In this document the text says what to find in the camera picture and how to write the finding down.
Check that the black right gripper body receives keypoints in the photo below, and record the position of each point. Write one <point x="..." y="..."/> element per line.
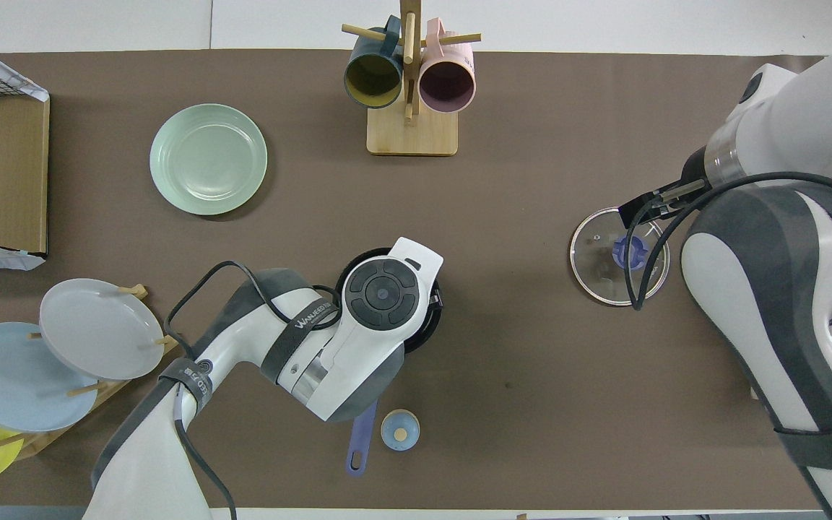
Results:
<point x="696" y="170"/>

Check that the glass lid blue knob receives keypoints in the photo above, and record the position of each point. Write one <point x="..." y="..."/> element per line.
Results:
<point x="600" y="267"/>

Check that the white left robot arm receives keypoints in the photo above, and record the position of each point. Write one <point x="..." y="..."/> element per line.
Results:
<point x="358" y="354"/>

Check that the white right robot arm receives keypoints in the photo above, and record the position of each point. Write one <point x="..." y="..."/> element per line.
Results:
<point x="784" y="289"/>

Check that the pale green plate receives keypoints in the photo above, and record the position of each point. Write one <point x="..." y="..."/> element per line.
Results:
<point x="208" y="160"/>

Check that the grey plate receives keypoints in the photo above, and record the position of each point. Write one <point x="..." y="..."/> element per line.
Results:
<point x="98" y="328"/>

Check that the wooden plate rack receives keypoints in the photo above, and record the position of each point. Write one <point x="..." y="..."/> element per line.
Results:
<point x="109" y="390"/>

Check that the light blue plate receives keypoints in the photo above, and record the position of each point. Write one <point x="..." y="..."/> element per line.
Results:
<point x="11" y="383"/>

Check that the brown table mat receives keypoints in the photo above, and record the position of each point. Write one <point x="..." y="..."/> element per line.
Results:
<point x="531" y="397"/>

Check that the pink ribbed mug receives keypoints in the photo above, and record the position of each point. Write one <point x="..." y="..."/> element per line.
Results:
<point x="446" y="83"/>

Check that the wooden mug tree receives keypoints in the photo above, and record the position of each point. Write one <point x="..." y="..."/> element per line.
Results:
<point x="412" y="133"/>

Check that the dark teal mug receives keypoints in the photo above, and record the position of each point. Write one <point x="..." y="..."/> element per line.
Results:
<point x="374" y="76"/>

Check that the dark blue saucepan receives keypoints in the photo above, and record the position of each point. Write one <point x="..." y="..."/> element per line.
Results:
<point x="360" y="448"/>

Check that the white checked cloth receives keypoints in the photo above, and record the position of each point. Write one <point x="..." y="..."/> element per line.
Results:
<point x="26" y="88"/>

